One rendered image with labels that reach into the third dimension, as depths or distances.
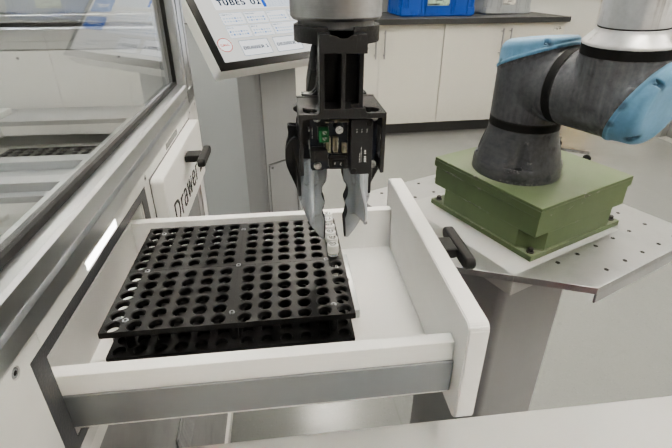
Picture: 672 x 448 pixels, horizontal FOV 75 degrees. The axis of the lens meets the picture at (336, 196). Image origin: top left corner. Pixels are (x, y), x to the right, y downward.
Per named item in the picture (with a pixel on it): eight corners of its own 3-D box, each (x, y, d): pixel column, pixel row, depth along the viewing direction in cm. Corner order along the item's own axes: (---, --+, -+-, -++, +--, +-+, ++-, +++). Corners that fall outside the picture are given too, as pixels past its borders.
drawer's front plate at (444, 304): (395, 244, 65) (400, 176, 60) (472, 419, 39) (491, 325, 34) (384, 245, 65) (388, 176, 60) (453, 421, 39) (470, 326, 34)
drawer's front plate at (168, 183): (205, 170, 90) (198, 118, 85) (176, 248, 64) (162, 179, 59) (196, 171, 90) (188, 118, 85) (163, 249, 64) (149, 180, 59)
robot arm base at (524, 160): (514, 147, 89) (523, 99, 85) (579, 175, 77) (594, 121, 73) (455, 160, 84) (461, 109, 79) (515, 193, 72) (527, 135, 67)
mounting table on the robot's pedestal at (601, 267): (497, 196, 118) (504, 156, 113) (679, 287, 84) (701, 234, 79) (354, 241, 98) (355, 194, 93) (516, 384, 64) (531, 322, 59)
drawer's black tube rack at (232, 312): (334, 260, 58) (334, 217, 55) (354, 364, 43) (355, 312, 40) (160, 272, 56) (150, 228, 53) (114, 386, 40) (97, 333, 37)
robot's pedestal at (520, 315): (459, 398, 137) (499, 173, 103) (542, 484, 114) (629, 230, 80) (379, 443, 124) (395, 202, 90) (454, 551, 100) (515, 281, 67)
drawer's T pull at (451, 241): (450, 234, 52) (452, 224, 52) (476, 271, 46) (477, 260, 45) (421, 235, 52) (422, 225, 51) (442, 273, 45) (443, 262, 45)
